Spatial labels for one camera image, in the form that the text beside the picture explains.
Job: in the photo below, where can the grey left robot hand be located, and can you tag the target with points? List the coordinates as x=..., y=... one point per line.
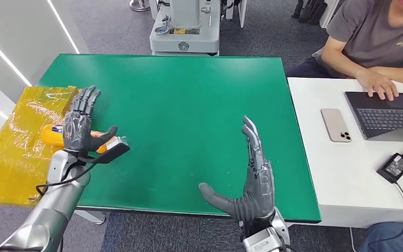
x=76, y=132

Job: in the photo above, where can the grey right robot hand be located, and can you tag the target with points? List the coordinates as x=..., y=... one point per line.
x=257, y=194

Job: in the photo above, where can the orange bottle with clear cap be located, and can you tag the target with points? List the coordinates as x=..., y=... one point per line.
x=52, y=135

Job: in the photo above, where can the grey robot base machine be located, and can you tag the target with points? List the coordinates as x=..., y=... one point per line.
x=187, y=38

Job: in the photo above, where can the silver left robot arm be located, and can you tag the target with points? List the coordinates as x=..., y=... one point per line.
x=48, y=212

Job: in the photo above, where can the yellow taped cardboard box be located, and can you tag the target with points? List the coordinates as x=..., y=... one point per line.
x=17, y=156

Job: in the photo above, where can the beige smartphone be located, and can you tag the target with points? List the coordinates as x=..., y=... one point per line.
x=335, y=125

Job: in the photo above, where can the black power adapter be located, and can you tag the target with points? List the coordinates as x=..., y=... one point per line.
x=394, y=168

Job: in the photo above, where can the chrome stand base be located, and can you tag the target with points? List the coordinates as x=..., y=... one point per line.
x=140, y=5

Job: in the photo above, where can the person's leg in blue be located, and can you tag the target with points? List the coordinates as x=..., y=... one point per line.
x=396, y=240

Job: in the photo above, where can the dark grey laptop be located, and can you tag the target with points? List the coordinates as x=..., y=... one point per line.
x=385, y=114

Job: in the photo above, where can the person's hand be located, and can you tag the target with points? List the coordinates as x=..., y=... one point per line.
x=377, y=83

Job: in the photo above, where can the black chair legs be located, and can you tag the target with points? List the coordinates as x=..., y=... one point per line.
x=308, y=12

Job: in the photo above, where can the person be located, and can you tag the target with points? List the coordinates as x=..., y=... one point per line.
x=372, y=34

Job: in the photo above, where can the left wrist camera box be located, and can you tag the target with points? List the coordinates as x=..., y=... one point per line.
x=114, y=149

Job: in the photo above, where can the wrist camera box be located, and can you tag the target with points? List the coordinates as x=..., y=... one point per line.
x=260, y=245
x=114, y=149

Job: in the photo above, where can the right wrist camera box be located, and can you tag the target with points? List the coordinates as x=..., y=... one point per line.
x=260, y=245

